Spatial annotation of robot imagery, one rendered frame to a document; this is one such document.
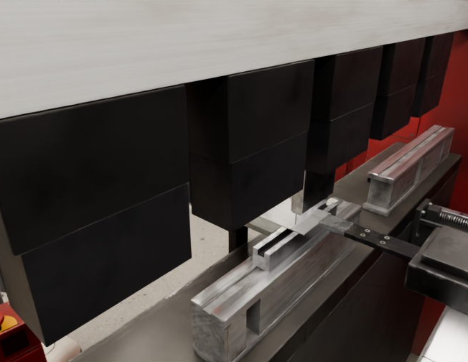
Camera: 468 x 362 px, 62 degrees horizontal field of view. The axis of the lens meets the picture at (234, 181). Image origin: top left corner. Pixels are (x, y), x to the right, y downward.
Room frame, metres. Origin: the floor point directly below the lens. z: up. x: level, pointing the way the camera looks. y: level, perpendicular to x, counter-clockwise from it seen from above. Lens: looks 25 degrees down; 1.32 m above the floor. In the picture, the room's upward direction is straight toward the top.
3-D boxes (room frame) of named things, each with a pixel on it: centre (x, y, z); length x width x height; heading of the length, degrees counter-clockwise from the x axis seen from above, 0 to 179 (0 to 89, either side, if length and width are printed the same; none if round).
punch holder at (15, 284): (0.28, 0.12, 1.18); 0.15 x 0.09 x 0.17; 139
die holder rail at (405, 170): (0.98, -0.49, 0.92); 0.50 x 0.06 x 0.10; 139
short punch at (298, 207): (0.56, -0.13, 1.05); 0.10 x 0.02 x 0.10; 139
